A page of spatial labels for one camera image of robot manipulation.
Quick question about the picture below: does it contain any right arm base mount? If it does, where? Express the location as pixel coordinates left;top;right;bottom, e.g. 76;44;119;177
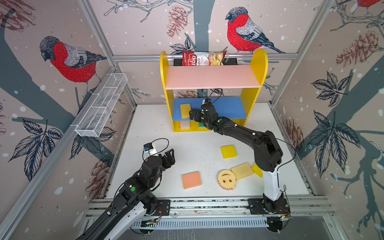
247;195;291;215

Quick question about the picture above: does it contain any salmon pink sponge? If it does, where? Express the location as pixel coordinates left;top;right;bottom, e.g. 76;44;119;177
182;171;202;190

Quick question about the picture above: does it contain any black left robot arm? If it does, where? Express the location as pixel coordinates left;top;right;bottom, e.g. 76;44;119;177
78;149;175;240

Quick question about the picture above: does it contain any yellow rectangular sponge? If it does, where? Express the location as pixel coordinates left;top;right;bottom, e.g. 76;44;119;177
180;104;192;120

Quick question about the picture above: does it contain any pale pink sponge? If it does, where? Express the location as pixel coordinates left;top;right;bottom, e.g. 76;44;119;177
180;121;191;130

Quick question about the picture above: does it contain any cream beige sponge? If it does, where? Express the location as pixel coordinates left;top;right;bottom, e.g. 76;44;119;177
231;163;254;180

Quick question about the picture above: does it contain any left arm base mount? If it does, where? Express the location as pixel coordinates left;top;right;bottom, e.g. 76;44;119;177
145;199;171;218

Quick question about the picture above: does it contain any small bright yellow sponge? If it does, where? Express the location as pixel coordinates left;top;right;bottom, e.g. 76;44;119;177
221;145;237;159

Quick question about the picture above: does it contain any yellow wooden shelf unit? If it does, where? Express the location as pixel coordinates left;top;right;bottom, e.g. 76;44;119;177
160;50;269;133

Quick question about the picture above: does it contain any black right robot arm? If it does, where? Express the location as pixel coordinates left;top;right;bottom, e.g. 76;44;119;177
189;102;284;205

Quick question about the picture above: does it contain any white wire mesh basket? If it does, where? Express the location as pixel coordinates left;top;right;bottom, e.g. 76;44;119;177
75;73;128;138

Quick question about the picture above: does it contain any smiley face sponge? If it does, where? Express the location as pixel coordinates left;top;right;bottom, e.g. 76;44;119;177
218;170;237;190

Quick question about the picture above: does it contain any red chips bag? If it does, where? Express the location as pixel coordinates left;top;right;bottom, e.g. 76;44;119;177
183;51;227;62

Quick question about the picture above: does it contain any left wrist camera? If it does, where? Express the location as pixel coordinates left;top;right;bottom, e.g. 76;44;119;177
144;143;158;156

